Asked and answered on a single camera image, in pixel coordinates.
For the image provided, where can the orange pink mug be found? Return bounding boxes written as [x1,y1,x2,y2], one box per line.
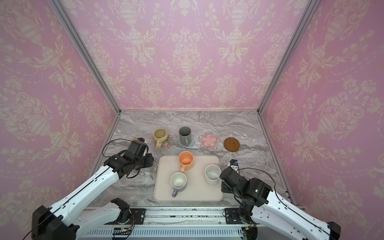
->
[178,151,194,173]

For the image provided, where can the blue grey round coaster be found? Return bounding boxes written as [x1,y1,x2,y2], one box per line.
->
[179,138,195,149]

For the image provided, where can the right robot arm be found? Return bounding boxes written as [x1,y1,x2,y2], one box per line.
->
[220,167,341,240]

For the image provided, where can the left corner aluminium post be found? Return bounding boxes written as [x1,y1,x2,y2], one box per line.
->
[48,0,121,115]

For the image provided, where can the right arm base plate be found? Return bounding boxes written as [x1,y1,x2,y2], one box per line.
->
[224,207,251,225]

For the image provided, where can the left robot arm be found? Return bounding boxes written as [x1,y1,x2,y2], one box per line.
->
[28,138,154,240]

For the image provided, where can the yellow-green mug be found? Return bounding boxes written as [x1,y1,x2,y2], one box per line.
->
[154,129,169,149]

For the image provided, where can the dark grey mug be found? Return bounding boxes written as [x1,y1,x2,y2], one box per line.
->
[179,127,192,147]

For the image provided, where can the corner aluminium post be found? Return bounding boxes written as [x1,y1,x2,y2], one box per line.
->
[258,0,321,116]
[48,0,121,115]

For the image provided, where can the brown wooden coaster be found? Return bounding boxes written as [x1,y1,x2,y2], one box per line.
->
[224,138,241,152]

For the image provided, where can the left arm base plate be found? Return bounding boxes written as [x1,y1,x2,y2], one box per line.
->
[128,208,146,225]

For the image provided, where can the pink flower coaster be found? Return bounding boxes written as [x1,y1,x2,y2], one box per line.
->
[198,132,221,151]
[153,135,174,149]

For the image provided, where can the beige serving tray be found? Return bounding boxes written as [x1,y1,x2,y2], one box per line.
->
[154,156,223,202]

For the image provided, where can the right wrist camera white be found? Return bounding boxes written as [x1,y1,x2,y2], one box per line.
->
[229,159,240,174]

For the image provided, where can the aluminium front rail frame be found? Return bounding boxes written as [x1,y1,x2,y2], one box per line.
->
[53,205,316,240]

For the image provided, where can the right corner aluminium post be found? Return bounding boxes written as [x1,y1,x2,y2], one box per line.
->
[258,0,321,116]

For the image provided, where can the white mug purple handle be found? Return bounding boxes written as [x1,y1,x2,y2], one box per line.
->
[170,172,187,198]

